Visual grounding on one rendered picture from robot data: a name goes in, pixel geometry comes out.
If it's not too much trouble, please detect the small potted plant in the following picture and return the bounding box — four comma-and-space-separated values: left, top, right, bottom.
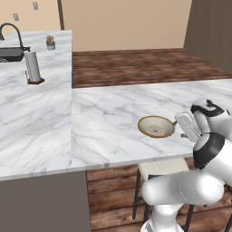
45, 34, 57, 52

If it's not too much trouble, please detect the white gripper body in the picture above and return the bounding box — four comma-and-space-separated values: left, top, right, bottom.
174, 110, 203, 142

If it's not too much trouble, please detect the cream bowl with brown rim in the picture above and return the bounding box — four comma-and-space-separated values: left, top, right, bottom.
137, 115, 176, 139

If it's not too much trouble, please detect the black sink tap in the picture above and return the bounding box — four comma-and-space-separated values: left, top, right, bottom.
0, 22, 32, 53

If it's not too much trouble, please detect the white paper towel roll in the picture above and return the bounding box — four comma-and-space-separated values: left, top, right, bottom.
24, 50, 45, 86

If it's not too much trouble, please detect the dark grey sink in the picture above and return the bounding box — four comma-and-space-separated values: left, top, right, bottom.
0, 46, 25, 63

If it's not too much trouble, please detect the grey counter cabinet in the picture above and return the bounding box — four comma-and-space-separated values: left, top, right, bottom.
0, 169, 92, 232

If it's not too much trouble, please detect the black stool with cream seat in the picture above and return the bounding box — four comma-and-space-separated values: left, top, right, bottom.
131, 157, 196, 232
224, 211, 232, 232

